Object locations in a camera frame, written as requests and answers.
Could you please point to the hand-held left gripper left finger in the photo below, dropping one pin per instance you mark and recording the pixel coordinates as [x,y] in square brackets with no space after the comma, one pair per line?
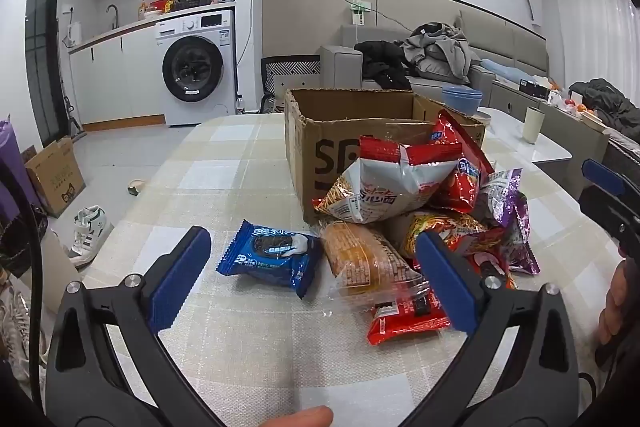
[180,279]

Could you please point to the red chips bag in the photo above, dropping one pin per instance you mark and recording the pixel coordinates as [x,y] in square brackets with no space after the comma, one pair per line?
[462,177]

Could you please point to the green slipper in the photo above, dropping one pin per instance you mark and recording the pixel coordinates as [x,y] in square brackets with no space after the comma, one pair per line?
[136,187]

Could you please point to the person's left hand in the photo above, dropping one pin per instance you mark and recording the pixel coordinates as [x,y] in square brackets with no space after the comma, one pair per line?
[305,418]

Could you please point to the white coffee table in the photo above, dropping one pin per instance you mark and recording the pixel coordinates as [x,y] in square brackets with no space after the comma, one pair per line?
[530,149]

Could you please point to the black jacket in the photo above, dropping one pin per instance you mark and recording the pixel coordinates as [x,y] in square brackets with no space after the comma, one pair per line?
[382,62]

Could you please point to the kitchen faucet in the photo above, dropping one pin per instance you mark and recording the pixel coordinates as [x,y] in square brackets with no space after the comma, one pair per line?
[114,12]

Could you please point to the printed floor cardboard box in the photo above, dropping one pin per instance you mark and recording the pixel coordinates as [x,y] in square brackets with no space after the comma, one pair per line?
[55,179]

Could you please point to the white red noodle snack bag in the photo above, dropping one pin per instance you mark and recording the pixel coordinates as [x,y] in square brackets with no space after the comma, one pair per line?
[450,227]
[395,187]

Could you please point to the light blue pillow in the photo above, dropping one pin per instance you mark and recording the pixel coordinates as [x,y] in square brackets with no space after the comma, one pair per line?
[505,69]

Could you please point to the black bag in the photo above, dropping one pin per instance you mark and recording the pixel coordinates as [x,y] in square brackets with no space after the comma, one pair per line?
[17,242]

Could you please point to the upright vacuum cleaner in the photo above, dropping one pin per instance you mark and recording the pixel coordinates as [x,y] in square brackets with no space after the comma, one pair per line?
[72,112]

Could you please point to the plastic drink bottle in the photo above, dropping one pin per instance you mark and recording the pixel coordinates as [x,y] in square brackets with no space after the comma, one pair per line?
[240,106]

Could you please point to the purple snack packet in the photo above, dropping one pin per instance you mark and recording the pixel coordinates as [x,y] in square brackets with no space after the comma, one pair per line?
[517,227]

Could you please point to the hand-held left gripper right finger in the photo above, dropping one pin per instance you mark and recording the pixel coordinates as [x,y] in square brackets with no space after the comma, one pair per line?
[445,287]

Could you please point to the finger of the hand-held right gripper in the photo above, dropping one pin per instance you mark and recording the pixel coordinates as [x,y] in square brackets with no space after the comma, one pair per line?
[610,212]
[602,174]

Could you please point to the white washing machine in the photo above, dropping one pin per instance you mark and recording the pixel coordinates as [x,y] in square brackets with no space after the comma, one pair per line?
[200,67]

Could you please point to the dark glass door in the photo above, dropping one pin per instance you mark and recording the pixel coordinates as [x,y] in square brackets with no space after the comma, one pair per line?
[45,32]

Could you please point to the blue cookie packet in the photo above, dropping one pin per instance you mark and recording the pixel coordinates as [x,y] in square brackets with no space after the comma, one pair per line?
[270,252]

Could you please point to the small black box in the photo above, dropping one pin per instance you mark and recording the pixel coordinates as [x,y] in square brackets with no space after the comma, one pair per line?
[534,88]

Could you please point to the clear bread packet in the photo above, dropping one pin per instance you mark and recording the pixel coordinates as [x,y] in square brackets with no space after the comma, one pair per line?
[360,252]

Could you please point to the cream cup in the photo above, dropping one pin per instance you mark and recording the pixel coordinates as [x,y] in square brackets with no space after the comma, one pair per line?
[532,126]

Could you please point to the wall socket with plugs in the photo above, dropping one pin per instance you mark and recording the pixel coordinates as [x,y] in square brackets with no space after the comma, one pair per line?
[359,12]

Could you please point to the blue bowls stack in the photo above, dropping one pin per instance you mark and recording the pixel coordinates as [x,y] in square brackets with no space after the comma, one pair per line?
[462,99]

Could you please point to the brown cardboard box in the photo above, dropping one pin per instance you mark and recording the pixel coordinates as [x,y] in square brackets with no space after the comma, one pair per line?
[305,132]

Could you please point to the person's right hand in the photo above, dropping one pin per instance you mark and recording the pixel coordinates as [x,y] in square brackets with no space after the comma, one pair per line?
[617,302]

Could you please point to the red snack packet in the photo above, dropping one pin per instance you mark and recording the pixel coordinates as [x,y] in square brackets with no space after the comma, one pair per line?
[405,322]
[492,267]

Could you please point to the dark green jacket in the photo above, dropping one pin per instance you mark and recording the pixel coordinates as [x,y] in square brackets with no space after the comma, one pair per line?
[602,104]

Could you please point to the grey sofa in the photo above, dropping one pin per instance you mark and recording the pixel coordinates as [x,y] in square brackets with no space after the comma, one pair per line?
[345,62]

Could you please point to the white kettle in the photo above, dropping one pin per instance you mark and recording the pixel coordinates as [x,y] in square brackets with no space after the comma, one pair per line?
[74,34]

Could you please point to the white green sneaker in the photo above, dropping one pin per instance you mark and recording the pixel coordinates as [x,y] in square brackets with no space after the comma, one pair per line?
[90,247]
[90,219]

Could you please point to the grey clothes pile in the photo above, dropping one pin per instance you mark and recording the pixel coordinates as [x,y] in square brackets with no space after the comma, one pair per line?
[440,52]

